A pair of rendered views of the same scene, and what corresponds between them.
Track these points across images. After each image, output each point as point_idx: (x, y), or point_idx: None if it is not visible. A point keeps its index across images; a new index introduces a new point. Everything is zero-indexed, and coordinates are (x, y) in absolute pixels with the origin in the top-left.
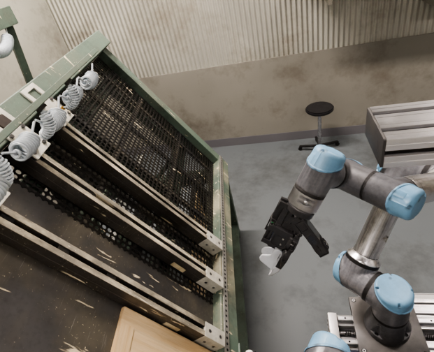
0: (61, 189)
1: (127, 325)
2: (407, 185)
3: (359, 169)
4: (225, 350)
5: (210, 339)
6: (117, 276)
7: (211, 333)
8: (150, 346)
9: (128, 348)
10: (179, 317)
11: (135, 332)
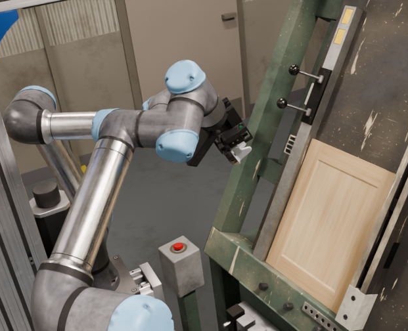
0: None
1: (381, 178)
2: (106, 112)
3: (156, 111)
4: (334, 324)
5: (345, 293)
6: None
7: (350, 299)
8: (361, 208)
9: (361, 176)
10: (371, 243)
11: (375, 189)
